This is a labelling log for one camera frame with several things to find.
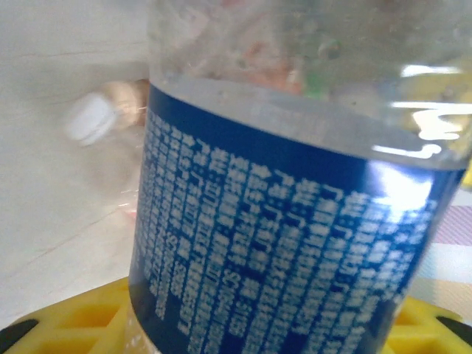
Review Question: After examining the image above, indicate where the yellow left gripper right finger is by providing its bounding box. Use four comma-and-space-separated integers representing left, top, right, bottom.
383, 294, 472, 354

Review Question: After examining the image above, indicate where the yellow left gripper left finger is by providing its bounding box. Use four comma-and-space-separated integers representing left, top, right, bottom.
0, 277, 148, 354

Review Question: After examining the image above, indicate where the clear bottle dark blue label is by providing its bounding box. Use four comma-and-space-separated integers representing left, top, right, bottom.
125, 0, 472, 354

